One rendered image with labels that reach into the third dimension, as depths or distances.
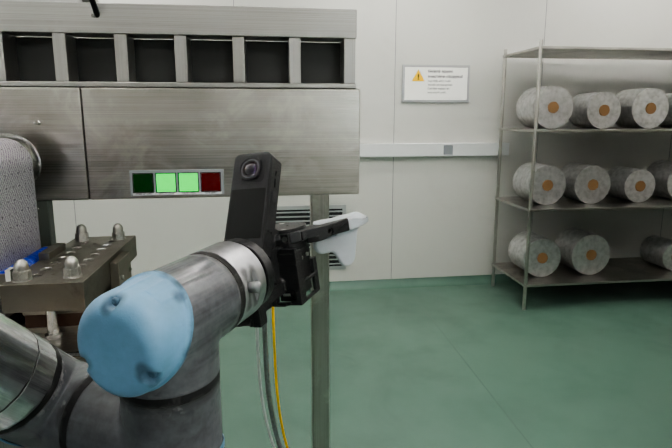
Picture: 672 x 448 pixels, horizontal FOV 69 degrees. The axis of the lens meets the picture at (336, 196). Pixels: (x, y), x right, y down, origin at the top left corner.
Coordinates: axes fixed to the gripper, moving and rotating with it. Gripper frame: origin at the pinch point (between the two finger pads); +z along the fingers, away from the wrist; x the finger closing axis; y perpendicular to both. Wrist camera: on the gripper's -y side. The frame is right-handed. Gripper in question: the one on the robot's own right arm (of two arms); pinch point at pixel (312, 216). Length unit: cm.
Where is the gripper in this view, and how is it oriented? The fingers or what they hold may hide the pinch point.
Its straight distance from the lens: 65.2
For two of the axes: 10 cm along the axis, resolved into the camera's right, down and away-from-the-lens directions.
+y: 1.3, 9.9, 1.1
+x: 9.3, -0.8, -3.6
